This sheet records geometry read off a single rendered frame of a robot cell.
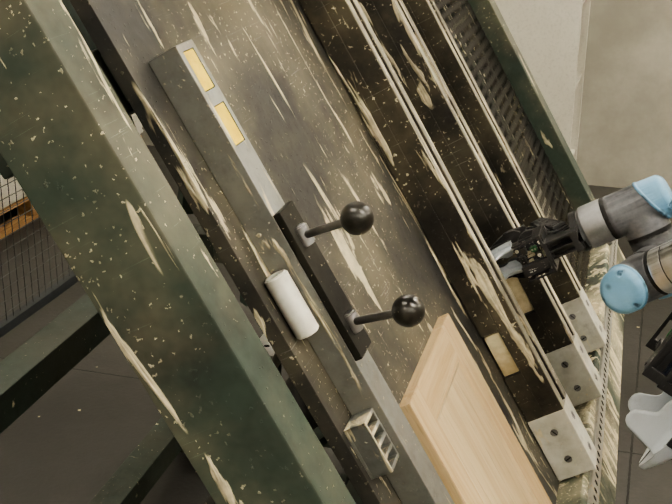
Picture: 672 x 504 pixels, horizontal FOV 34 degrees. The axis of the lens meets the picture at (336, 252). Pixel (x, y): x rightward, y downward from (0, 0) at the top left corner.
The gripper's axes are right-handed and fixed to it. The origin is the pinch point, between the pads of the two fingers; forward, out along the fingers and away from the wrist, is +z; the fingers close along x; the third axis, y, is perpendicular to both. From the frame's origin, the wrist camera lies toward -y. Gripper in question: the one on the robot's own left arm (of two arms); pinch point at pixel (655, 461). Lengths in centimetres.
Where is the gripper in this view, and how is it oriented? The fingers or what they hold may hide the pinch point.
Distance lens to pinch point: 117.0
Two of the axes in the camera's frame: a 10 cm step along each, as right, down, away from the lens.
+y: -8.4, -5.4, 0.9
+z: -4.6, 7.8, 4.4
